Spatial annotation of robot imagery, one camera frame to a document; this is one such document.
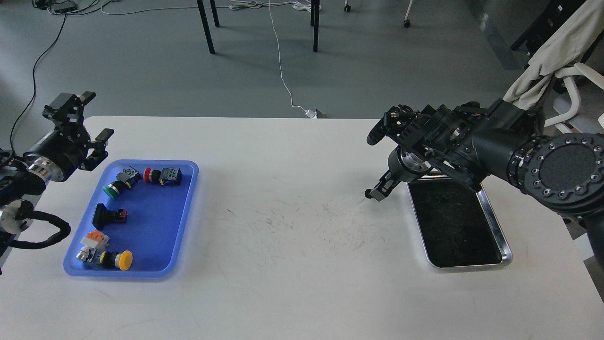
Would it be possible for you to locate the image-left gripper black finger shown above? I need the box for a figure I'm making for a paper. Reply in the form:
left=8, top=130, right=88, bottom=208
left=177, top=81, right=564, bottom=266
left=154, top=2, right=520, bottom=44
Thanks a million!
left=81, top=128, right=115, bottom=171
left=42, top=91, right=97, bottom=135

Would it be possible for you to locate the black cylindrical gripper body, image left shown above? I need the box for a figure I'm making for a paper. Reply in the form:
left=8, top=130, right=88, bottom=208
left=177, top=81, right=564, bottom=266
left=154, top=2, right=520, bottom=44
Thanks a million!
left=23, top=130, right=93, bottom=182

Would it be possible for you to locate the black cylindrical gripper body, image right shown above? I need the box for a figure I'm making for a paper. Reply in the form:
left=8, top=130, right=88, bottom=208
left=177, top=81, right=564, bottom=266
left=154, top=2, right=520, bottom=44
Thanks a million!
left=387, top=146, right=432, bottom=183

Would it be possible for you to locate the black robot arm, image right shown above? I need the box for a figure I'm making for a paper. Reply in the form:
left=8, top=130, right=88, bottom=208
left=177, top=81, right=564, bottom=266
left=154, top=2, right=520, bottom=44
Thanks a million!
left=365, top=99, right=603, bottom=224

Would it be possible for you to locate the blue plastic tray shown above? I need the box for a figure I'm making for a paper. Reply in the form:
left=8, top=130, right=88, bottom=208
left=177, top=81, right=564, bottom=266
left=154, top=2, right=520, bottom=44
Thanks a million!
left=63, top=159, right=199, bottom=279

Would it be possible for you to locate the silver metal tray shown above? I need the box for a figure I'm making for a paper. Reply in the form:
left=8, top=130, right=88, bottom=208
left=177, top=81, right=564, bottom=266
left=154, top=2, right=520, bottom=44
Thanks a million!
left=408, top=176, right=513, bottom=272

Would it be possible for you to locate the orange white contact block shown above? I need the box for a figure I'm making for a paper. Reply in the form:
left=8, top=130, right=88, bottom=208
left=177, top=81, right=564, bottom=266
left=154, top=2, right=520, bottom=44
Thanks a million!
left=81, top=229, right=110, bottom=250

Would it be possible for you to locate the black table leg left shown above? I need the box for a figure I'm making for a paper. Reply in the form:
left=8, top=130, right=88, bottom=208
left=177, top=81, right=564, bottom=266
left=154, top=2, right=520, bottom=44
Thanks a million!
left=196, top=0, right=220, bottom=55

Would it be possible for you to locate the black table leg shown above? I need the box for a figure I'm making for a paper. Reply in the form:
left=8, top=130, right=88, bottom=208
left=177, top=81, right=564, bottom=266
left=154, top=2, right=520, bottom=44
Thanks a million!
left=196, top=0, right=220, bottom=55
left=310, top=0, right=320, bottom=52

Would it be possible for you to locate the black table leg right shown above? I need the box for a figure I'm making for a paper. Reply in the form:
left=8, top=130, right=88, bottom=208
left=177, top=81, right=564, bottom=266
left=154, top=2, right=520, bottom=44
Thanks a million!
left=310, top=0, right=320, bottom=52

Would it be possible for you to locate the beige cloth on chair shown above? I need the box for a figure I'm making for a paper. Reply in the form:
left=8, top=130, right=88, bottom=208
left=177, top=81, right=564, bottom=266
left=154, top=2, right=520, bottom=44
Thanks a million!
left=503, top=0, right=604, bottom=110

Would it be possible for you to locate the green push button switch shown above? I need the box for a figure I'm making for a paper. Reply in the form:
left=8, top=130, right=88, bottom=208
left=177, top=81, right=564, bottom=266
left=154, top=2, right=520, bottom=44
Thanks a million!
left=102, top=166, right=142, bottom=199

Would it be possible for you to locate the black push button switch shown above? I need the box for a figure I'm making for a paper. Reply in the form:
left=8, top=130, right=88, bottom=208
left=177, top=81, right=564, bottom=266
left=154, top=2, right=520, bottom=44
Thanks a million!
left=92, top=203, right=128, bottom=230

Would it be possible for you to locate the black floor cable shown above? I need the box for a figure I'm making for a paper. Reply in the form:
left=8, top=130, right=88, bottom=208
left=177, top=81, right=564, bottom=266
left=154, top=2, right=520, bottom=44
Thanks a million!
left=10, top=0, right=114, bottom=147

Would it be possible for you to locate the red push button switch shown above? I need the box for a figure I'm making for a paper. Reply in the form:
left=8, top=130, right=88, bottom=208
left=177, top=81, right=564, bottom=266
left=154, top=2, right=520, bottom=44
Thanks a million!
left=142, top=167, right=183, bottom=187

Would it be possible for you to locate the yellow push button switch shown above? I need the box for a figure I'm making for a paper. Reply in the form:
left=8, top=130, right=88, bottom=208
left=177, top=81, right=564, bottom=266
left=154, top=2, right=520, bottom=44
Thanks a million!
left=76, top=249, right=133, bottom=271

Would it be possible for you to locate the white power cable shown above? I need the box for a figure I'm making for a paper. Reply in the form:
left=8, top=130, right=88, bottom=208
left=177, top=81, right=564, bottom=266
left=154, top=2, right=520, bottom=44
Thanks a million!
left=229, top=0, right=327, bottom=119

